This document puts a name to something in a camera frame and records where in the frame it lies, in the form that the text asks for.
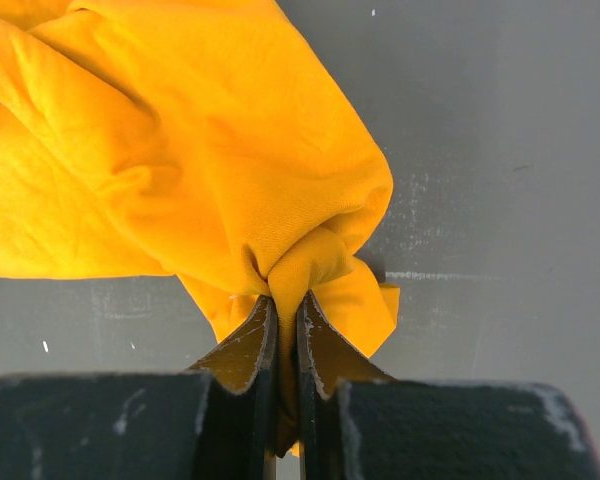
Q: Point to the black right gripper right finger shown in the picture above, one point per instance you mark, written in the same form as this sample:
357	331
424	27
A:
357	422

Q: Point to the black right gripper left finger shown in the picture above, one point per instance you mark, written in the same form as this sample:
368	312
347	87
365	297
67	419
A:
215	420

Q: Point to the orange t shirt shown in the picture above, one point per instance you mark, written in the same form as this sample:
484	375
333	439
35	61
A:
198	139

